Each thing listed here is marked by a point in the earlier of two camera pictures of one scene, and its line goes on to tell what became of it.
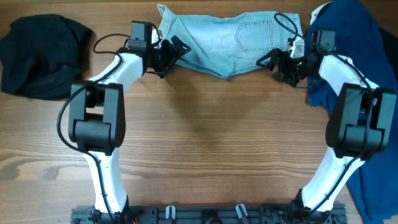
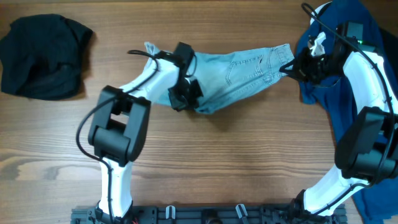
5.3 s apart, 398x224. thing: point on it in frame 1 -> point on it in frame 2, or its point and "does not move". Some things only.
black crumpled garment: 41,55 does not move
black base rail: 220,214 does not move
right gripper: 285,57 -> 300,71
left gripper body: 161,56 -> 183,93
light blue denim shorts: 220,46 -> 229,75
